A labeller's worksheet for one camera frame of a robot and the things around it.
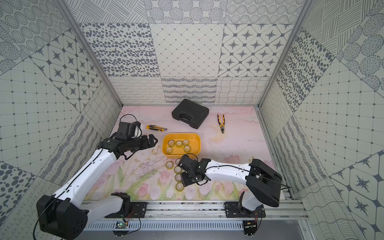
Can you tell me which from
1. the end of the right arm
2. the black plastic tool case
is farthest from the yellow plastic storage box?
the end of the right arm

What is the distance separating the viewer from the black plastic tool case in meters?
1.07

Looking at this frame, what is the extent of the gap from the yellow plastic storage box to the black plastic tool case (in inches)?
4.2

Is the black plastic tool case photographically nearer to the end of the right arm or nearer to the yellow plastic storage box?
the yellow plastic storage box

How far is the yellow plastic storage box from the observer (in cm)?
95
